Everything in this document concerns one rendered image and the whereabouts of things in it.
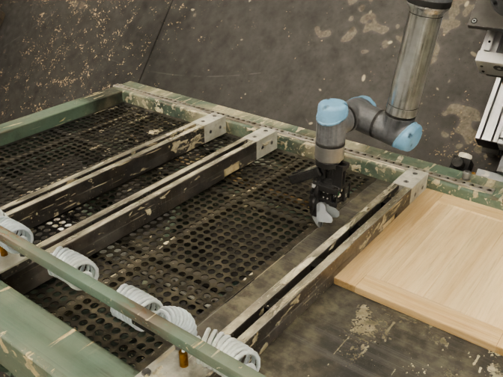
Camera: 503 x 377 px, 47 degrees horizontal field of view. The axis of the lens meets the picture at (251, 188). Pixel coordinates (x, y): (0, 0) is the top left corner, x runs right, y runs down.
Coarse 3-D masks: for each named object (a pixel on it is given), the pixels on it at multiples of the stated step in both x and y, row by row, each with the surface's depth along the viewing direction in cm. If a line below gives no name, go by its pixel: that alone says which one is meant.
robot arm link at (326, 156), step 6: (318, 150) 145; (324, 150) 143; (330, 150) 143; (336, 150) 143; (342, 150) 144; (318, 156) 145; (324, 156) 144; (330, 156) 144; (336, 156) 144; (342, 156) 145; (324, 162) 145; (330, 162) 144; (336, 162) 145
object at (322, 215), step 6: (318, 204) 153; (324, 204) 152; (318, 210) 154; (324, 210) 153; (312, 216) 155; (318, 216) 155; (324, 216) 154; (330, 216) 153; (318, 222) 157; (330, 222) 154
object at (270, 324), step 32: (384, 192) 163; (416, 192) 170; (352, 224) 148; (320, 256) 137; (352, 256) 143; (288, 288) 128; (320, 288) 133; (192, 320) 99; (256, 320) 120; (288, 320) 124
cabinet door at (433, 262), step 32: (416, 224) 159; (448, 224) 159; (480, 224) 159; (384, 256) 145; (416, 256) 146; (448, 256) 146; (480, 256) 146; (352, 288) 135; (384, 288) 134; (416, 288) 134; (448, 288) 134; (480, 288) 134; (448, 320) 124; (480, 320) 124
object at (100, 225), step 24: (240, 144) 195; (264, 144) 200; (192, 168) 178; (216, 168) 182; (240, 168) 192; (144, 192) 164; (168, 192) 166; (192, 192) 175; (96, 216) 152; (120, 216) 153; (144, 216) 161; (48, 240) 142; (72, 240) 142; (96, 240) 149; (0, 264) 128; (24, 264) 133; (24, 288) 134
